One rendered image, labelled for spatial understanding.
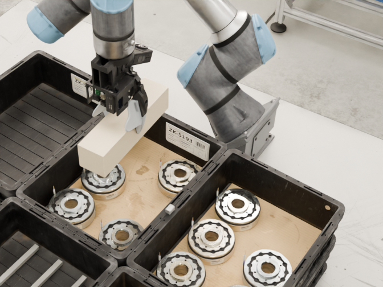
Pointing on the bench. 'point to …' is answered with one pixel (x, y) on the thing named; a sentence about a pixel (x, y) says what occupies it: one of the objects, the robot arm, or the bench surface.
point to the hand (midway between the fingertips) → (125, 120)
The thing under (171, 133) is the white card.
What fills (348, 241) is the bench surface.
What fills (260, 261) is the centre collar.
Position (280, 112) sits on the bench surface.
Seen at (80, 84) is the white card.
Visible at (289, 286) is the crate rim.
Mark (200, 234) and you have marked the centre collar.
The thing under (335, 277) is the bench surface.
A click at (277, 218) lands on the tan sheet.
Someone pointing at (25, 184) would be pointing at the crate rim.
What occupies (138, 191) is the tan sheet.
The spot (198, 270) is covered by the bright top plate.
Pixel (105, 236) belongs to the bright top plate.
